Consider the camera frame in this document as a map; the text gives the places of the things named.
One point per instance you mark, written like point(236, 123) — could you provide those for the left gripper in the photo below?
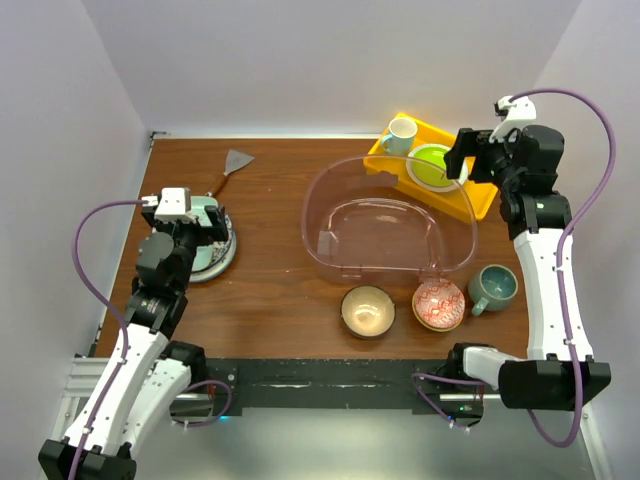
point(214, 232)

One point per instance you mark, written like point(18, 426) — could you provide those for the cream black bowl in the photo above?
point(368, 311)

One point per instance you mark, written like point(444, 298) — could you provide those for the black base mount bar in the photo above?
point(345, 384)

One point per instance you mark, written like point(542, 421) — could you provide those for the yellow plastic tray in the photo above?
point(468, 202)

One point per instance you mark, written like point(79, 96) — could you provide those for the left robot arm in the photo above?
point(147, 370)

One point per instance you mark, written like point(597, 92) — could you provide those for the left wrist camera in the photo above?
point(172, 204)

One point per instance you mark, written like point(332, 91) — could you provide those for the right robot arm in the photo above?
point(559, 372)

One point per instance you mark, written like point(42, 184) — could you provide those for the metal scraper wooden handle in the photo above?
point(235, 161)

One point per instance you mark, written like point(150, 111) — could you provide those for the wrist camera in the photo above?
point(172, 204)
point(514, 114)

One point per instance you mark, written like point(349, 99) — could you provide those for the light blue mug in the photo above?
point(400, 137)

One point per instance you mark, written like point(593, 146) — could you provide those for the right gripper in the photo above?
point(471, 143)

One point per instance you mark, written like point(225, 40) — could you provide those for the red patterned bowl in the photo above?
point(439, 304)

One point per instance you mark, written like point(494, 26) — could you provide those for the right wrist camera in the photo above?
point(514, 114)

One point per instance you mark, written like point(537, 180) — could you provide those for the teal ceramic mug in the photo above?
point(492, 289)

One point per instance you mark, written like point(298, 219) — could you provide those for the clear plastic bin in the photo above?
point(358, 229)

